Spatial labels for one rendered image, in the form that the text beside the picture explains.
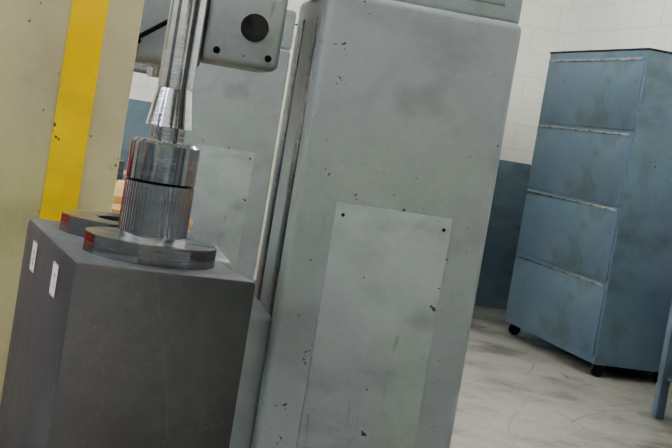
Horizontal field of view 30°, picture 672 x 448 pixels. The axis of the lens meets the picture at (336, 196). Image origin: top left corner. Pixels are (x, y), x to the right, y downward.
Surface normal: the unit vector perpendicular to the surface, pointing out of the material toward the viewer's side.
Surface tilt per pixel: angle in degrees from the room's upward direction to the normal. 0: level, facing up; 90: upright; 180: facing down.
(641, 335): 90
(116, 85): 90
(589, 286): 90
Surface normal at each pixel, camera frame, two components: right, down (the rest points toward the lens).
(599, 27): -0.95, -0.14
